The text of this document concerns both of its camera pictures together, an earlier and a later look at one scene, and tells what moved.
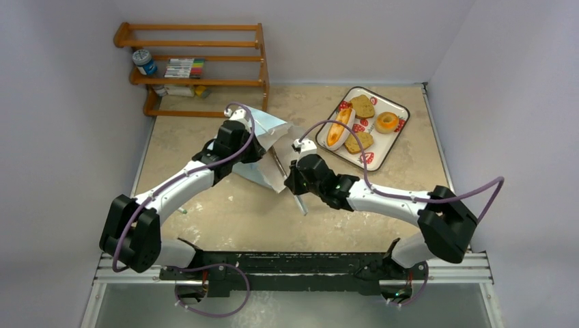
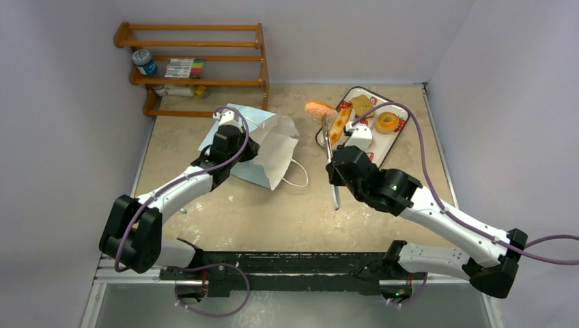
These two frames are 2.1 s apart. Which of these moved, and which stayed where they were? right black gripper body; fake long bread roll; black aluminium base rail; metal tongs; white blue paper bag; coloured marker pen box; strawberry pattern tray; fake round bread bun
Moved: metal tongs; right black gripper body; white blue paper bag
Stayed: fake long bread roll; strawberry pattern tray; black aluminium base rail; fake round bread bun; coloured marker pen box
